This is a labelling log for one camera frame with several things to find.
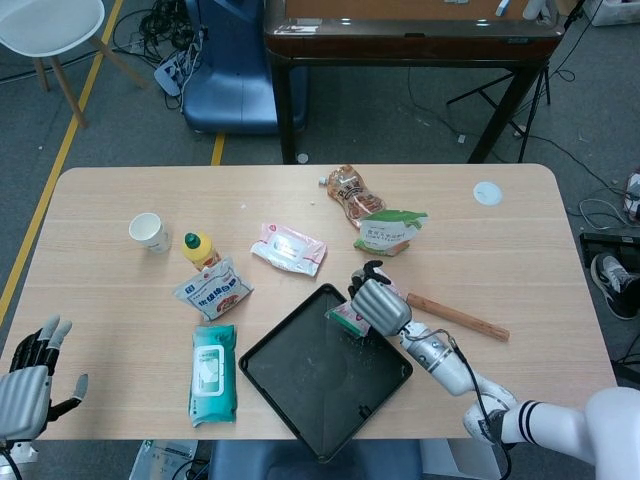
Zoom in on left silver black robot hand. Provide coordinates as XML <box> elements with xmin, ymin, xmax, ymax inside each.
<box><xmin>0</xmin><ymin>314</ymin><xmax>90</xmax><ymax>441</ymax></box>

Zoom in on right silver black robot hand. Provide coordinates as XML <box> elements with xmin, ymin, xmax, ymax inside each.
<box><xmin>348</xmin><ymin>259</ymin><xmax>414</xmax><ymax>337</ymax></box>

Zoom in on small candy packet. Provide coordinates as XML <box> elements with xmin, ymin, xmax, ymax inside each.
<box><xmin>324</xmin><ymin>267</ymin><xmax>401</xmax><ymax>339</ymax></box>

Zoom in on green white snack pouch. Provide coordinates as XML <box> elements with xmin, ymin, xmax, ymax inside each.
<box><xmin>352</xmin><ymin>208</ymin><xmax>430</xmax><ymax>257</ymax></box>

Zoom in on black square plastic tray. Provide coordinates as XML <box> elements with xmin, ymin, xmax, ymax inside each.
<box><xmin>238</xmin><ymin>282</ymin><xmax>415</xmax><ymax>463</ymax></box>

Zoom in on white castor sugar bag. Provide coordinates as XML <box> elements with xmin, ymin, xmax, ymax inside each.
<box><xmin>172</xmin><ymin>256</ymin><xmax>255</xmax><ymax>322</ymax></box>

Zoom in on wooden rolling pin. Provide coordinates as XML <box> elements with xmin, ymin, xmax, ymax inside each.
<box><xmin>405</xmin><ymin>292</ymin><xmax>511</xmax><ymax>342</ymax></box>

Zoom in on pink white wet wipes pack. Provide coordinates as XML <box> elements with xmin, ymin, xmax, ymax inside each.
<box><xmin>249</xmin><ymin>222</ymin><xmax>328</xmax><ymax>278</ymax></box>

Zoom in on brown sauce spout pouch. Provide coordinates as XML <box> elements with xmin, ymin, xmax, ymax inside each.
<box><xmin>319</xmin><ymin>164</ymin><xmax>389</xmax><ymax>231</ymax></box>

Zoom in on white round table grommet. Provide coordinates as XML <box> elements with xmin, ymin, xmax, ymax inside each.
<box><xmin>472</xmin><ymin>180</ymin><xmax>503</xmax><ymax>206</ymax></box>

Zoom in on teal wet wipes pack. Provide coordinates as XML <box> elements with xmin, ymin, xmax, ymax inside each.
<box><xmin>187</xmin><ymin>323</ymin><xmax>238</xmax><ymax>429</ymax></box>

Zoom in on yellow bottle green cap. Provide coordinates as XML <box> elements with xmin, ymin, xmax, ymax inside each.
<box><xmin>180</xmin><ymin>232</ymin><xmax>222</xmax><ymax>273</ymax></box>

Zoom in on blue robot body base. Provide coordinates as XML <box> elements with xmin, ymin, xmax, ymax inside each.
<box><xmin>207</xmin><ymin>439</ymin><xmax>426</xmax><ymax>480</ymax></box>

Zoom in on white paper cup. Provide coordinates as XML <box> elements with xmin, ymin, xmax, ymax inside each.
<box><xmin>128</xmin><ymin>212</ymin><xmax>170</xmax><ymax>255</ymax></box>

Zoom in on black flat box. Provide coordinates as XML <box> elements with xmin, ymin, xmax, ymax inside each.
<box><xmin>579</xmin><ymin>232</ymin><xmax>640</xmax><ymax>257</ymax></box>

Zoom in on grey black sneaker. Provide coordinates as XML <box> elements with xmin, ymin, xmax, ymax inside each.
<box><xmin>589</xmin><ymin>253</ymin><xmax>640</xmax><ymax>320</ymax></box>

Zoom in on dark brown mahjong table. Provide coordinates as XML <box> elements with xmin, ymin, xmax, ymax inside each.
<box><xmin>263</xmin><ymin>0</ymin><xmax>566</xmax><ymax>165</ymax></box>

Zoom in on blue chair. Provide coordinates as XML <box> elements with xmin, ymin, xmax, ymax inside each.
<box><xmin>180</xmin><ymin>0</ymin><xmax>309</xmax><ymax>136</ymax></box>

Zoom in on black tripod stand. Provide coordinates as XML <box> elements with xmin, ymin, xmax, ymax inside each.
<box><xmin>446</xmin><ymin>0</ymin><xmax>586</xmax><ymax>139</ymax></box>

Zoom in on white power strip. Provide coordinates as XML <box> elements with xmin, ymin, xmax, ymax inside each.
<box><xmin>153</xmin><ymin>44</ymin><xmax>201</xmax><ymax>99</ymax></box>

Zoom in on white chair wooden legs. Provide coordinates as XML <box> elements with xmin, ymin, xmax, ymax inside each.
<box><xmin>0</xmin><ymin>0</ymin><xmax>149</xmax><ymax>129</ymax></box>

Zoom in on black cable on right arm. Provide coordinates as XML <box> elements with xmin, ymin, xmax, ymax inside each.
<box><xmin>439</xmin><ymin>329</ymin><xmax>514</xmax><ymax>480</ymax></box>

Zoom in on black floor cable bundle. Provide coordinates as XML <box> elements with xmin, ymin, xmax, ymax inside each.
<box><xmin>112</xmin><ymin>0</ymin><xmax>206</xmax><ymax>66</ymax></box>

